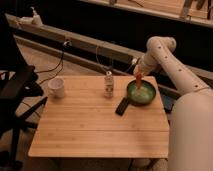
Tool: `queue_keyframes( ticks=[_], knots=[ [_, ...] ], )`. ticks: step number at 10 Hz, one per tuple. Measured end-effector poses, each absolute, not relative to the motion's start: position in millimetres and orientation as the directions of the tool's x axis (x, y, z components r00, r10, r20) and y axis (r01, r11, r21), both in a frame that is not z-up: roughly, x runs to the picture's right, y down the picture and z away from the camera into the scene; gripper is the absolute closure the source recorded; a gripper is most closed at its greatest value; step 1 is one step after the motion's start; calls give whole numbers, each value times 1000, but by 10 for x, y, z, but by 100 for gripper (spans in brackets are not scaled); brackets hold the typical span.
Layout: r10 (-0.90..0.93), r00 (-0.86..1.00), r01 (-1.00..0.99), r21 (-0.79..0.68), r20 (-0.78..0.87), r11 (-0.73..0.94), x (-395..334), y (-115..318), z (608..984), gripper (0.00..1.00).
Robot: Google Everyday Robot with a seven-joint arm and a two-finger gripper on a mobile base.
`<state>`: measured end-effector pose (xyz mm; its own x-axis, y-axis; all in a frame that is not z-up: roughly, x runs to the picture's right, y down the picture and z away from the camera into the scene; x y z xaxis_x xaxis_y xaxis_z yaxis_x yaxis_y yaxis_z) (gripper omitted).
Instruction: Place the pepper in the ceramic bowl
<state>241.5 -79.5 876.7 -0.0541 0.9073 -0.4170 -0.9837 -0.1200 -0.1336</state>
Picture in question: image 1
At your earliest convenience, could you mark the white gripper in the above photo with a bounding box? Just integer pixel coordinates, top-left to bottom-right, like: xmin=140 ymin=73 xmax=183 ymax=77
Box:
xmin=133 ymin=56 xmax=154 ymax=77

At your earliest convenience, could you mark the red orange pepper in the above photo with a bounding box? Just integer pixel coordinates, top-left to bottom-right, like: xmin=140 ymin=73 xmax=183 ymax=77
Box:
xmin=136 ymin=73 xmax=142 ymax=89

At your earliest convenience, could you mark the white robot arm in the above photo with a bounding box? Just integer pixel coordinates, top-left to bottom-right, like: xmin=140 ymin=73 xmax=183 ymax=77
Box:
xmin=133 ymin=36 xmax=213 ymax=171

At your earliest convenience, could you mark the green ceramic bowl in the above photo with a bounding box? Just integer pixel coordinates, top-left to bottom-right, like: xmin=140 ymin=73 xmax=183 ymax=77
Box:
xmin=127 ymin=80 xmax=156 ymax=106

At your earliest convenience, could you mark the white ceramic mug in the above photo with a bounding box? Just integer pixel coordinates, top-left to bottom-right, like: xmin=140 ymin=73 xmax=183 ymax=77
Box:
xmin=48 ymin=77 xmax=65 ymax=98

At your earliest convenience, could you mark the clear glass jar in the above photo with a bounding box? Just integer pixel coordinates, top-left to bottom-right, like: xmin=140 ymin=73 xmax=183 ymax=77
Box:
xmin=104 ymin=71 xmax=114 ymax=98

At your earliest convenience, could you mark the black remote control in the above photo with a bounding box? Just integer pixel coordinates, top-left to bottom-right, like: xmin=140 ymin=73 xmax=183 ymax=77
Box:
xmin=115 ymin=98 xmax=129 ymax=116

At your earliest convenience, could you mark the white soap bottle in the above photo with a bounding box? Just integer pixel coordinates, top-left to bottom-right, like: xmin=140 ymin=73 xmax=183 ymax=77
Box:
xmin=32 ymin=7 xmax=43 ymax=27

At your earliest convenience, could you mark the black chair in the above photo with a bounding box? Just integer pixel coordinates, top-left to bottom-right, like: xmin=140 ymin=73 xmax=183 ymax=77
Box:
xmin=0 ymin=10 xmax=47 ymax=171

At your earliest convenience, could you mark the long wooden beam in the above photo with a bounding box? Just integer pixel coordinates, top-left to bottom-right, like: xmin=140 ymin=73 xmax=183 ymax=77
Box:
xmin=4 ymin=13 xmax=213 ymax=81

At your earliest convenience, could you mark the black cable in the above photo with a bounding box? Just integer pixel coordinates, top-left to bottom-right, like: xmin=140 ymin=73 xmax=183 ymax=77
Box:
xmin=34 ymin=40 xmax=72 ymax=86

